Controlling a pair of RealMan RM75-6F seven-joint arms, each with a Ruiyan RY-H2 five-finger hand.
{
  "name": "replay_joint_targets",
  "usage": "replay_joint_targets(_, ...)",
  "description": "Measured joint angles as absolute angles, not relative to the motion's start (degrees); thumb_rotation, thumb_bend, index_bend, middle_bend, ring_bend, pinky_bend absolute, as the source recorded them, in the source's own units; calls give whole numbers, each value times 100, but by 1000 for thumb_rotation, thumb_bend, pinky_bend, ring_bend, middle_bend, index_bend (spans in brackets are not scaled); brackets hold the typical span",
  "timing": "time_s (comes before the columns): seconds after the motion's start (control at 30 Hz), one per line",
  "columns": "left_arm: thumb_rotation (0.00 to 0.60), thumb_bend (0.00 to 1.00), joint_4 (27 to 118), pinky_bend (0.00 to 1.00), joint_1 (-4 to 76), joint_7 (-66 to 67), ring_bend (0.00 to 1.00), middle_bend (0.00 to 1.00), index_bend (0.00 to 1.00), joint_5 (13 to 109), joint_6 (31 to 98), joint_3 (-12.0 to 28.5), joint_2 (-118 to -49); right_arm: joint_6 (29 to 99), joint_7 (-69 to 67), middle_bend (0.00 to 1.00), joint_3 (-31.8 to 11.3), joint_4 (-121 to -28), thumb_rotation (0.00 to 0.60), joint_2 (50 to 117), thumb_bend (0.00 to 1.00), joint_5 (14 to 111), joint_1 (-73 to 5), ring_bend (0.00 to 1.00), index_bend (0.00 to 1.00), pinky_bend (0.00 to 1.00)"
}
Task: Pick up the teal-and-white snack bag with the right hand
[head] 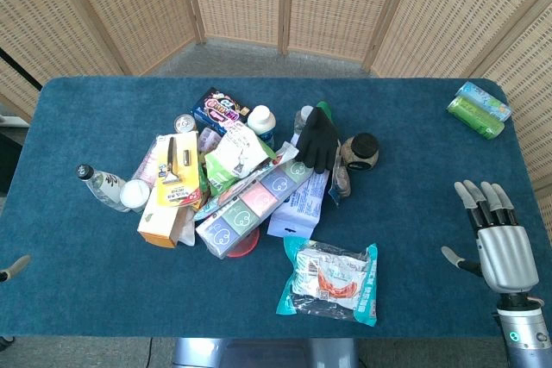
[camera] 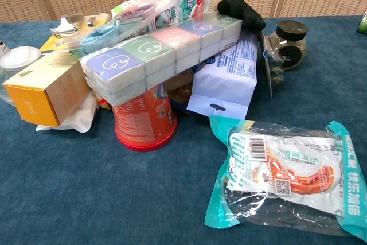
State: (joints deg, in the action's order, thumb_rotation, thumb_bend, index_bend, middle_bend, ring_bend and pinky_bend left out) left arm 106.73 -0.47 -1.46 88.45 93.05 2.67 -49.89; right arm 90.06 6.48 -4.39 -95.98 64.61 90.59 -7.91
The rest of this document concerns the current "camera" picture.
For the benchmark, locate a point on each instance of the yellow cardboard box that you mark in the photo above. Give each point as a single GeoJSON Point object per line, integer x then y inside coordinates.
{"type": "Point", "coordinates": [43, 90]}

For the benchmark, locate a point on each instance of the red instant noodle cup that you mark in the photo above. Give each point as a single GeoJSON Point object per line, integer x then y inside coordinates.
{"type": "Point", "coordinates": [143, 121]}

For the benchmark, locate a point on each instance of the teal sausage snack packet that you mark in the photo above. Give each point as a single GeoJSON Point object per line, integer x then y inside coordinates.
{"type": "Point", "coordinates": [286, 170]}

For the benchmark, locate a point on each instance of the white plastic bag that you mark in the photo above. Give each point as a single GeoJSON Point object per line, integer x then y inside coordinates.
{"type": "Point", "coordinates": [77, 116]}

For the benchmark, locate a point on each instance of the yellow flat box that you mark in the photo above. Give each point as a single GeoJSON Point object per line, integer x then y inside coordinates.
{"type": "Point", "coordinates": [54, 44]}

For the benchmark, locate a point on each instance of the pastel tissue pack bundle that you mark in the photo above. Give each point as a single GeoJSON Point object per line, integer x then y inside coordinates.
{"type": "Point", "coordinates": [160, 52]}

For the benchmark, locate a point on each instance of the clear bag with cloths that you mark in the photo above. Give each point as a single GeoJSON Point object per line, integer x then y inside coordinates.
{"type": "Point", "coordinates": [172, 1]}

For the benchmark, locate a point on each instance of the clear packet with pyramid studs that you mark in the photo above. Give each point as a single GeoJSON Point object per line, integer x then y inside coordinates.
{"type": "Point", "coordinates": [272, 64]}

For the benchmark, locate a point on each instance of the white lidded plastic container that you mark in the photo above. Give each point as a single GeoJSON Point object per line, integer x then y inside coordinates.
{"type": "Point", "coordinates": [17, 58]}

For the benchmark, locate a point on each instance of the white blue-print paper bag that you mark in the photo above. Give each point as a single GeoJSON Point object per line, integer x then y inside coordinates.
{"type": "Point", "coordinates": [226, 81]}

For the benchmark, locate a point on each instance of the glass jar black lid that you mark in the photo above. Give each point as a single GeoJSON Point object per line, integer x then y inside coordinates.
{"type": "Point", "coordinates": [289, 44]}

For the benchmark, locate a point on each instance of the green object at edge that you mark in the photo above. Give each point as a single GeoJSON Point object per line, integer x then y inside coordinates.
{"type": "Point", "coordinates": [363, 22]}

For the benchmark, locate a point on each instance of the brown snack packet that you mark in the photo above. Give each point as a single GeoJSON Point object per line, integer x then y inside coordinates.
{"type": "Point", "coordinates": [179, 90]}

